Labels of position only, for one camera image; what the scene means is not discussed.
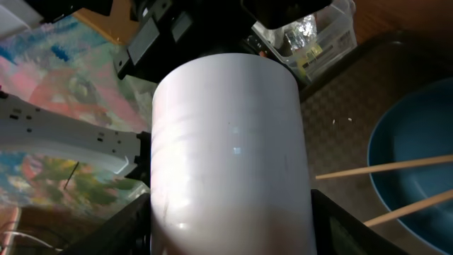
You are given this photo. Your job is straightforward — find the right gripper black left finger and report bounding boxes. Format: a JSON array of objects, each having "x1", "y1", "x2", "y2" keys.
[{"x1": 59, "y1": 193, "x2": 151, "y2": 255}]

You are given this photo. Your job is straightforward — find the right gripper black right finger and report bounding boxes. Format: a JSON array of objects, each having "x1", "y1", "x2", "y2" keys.
[{"x1": 311, "y1": 189, "x2": 407, "y2": 255}]

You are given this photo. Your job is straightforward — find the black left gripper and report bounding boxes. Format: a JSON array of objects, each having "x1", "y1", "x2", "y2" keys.
[{"x1": 21, "y1": 0, "x2": 333, "y2": 84}]

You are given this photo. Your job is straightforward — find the pink plastic cup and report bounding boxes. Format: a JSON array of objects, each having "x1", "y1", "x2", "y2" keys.
[{"x1": 151, "y1": 53, "x2": 316, "y2": 254}]

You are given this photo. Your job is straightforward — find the silver foil wrapper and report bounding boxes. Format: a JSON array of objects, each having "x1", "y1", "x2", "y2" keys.
[{"x1": 285, "y1": 14, "x2": 317, "y2": 52}]

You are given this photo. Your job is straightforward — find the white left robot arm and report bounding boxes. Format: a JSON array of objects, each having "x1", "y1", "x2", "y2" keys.
[{"x1": 1, "y1": 0, "x2": 330, "y2": 182}]

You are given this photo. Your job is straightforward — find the clear plastic waste bin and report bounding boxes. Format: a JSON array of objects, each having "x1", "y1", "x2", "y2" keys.
[{"x1": 252, "y1": 0, "x2": 357, "y2": 86}]

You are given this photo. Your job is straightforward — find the wooden chopstick right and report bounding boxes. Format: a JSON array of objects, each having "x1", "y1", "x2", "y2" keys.
[{"x1": 364, "y1": 190, "x2": 452, "y2": 227}]

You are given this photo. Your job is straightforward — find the wooden chopstick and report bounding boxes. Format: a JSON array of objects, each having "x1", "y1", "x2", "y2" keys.
[
  {"x1": 364, "y1": 190, "x2": 452, "y2": 227},
  {"x1": 315, "y1": 154, "x2": 452, "y2": 180}
]

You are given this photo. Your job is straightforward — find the brown plastic serving tray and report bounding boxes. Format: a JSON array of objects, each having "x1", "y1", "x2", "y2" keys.
[{"x1": 299, "y1": 30, "x2": 453, "y2": 255}]

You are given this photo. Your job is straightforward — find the wooden chopstick left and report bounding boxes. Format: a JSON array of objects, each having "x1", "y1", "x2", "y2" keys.
[{"x1": 315, "y1": 154, "x2": 452, "y2": 180}]

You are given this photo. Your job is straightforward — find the dark blue plate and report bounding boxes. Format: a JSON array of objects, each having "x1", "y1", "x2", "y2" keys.
[{"x1": 366, "y1": 76, "x2": 453, "y2": 255}]

